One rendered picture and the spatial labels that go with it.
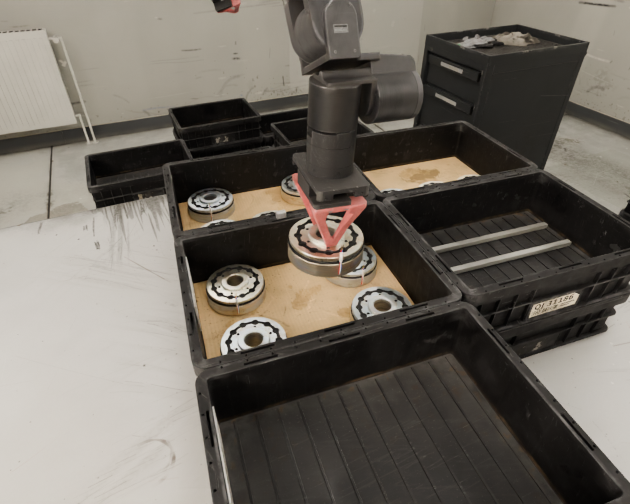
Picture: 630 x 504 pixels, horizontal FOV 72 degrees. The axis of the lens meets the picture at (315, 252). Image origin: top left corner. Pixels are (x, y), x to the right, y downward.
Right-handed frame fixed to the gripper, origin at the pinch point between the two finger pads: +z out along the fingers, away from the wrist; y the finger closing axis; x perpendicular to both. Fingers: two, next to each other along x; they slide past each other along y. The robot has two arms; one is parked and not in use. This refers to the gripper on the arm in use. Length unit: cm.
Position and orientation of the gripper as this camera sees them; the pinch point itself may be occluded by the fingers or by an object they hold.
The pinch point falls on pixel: (324, 230)
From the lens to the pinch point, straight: 58.4
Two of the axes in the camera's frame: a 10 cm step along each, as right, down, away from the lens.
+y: -3.3, -5.9, 7.4
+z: -0.4, 7.9, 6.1
